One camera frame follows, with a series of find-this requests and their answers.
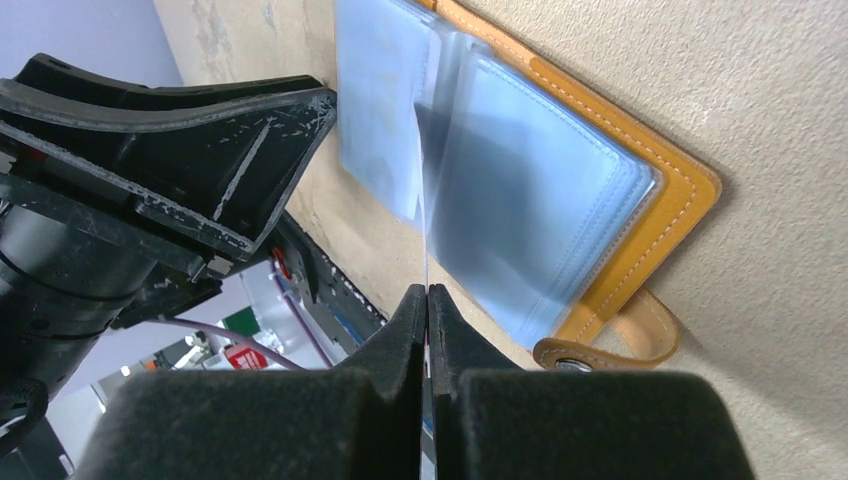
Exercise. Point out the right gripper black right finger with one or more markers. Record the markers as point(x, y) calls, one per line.
point(495, 420)

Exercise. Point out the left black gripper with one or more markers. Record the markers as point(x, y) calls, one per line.
point(208, 170)

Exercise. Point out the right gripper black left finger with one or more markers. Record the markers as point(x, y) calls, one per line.
point(361, 419)

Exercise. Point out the orange card holder wallet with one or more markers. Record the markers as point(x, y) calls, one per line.
point(548, 204)

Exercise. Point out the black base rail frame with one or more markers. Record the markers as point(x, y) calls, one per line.
point(339, 308)

